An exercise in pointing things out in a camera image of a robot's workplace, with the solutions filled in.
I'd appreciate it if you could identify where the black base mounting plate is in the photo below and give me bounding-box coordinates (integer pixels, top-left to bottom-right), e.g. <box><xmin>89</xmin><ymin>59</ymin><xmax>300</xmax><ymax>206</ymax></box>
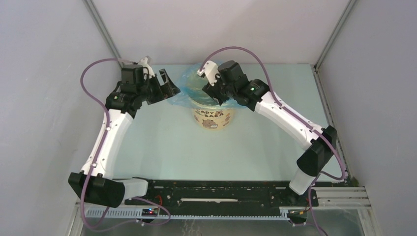
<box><xmin>143</xmin><ymin>180</ymin><xmax>319</xmax><ymax>218</ymax></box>

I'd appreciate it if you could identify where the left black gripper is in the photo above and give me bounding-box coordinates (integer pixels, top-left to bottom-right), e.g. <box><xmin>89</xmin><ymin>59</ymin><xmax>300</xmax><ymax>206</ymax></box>
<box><xmin>137</xmin><ymin>69</ymin><xmax>180</xmax><ymax>105</ymax></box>

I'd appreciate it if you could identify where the small circuit board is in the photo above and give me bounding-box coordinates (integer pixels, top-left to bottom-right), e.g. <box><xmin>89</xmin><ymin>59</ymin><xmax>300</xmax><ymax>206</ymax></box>
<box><xmin>287</xmin><ymin>210</ymin><xmax>308</xmax><ymax>218</ymax></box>
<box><xmin>141</xmin><ymin>209</ymin><xmax>158</xmax><ymax>217</ymax></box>

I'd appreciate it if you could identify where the blue plastic trash bag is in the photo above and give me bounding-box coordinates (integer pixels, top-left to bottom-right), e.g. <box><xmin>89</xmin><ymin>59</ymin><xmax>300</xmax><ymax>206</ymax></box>
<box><xmin>168</xmin><ymin>63</ymin><xmax>244</xmax><ymax>109</ymax></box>

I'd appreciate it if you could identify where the right small circuit board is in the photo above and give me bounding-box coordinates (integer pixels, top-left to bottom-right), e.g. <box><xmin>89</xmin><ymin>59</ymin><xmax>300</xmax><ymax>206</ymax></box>
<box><xmin>287</xmin><ymin>210</ymin><xmax>308</xmax><ymax>218</ymax></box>

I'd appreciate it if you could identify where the aluminium frame rail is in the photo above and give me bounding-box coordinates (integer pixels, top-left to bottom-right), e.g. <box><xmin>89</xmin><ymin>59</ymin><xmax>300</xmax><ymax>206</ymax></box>
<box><xmin>75</xmin><ymin>186</ymin><xmax>372</xmax><ymax>211</ymax></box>

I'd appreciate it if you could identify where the yellow capybara trash bin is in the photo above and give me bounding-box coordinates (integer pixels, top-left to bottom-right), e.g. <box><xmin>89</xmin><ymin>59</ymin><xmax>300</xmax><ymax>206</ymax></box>
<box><xmin>191</xmin><ymin>106</ymin><xmax>237</xmax><ymax>130</ymax></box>

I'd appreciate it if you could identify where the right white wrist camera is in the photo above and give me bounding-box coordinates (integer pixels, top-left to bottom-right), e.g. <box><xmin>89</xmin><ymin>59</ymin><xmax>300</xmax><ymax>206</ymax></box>
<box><xmin>197</xmin><ymin>60</ymin><xmax>218</xmax><ymax>87</ymax></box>

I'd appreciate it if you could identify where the white toothed cable duct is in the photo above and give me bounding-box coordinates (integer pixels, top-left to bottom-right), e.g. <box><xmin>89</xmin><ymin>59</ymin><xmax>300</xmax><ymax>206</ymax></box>
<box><xmin>85</xmin><ymin>207</ymin><xmax>289</xmax><ymax>220</ymax></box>

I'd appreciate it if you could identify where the left small circuit board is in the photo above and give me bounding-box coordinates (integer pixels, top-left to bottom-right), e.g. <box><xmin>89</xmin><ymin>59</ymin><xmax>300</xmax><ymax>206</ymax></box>
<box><xmin>141</xmin><ymin>209</ymin><xmax>158</xmax><ymax>217</ymax></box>

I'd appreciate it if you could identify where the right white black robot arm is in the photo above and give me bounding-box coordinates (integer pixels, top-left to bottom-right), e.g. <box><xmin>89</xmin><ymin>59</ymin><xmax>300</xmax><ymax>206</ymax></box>
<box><xmin>197</xmin><ymin>60</ymin><xmax>337</xmax><ymax>206</ymax></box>

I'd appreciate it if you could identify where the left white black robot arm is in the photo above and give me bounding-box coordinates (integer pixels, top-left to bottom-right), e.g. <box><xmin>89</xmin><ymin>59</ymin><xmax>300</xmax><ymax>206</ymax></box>
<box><xmin>68</xmin><ymin>64</ymin><xmax>180</xmax><ymax>208</ymax></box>

